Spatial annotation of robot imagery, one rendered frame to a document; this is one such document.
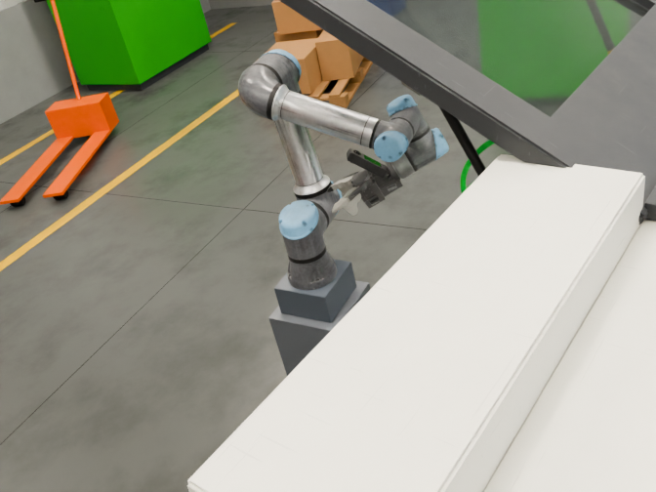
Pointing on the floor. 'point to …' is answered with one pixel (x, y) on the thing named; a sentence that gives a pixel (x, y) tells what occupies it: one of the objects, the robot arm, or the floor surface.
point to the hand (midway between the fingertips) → (327, 199)
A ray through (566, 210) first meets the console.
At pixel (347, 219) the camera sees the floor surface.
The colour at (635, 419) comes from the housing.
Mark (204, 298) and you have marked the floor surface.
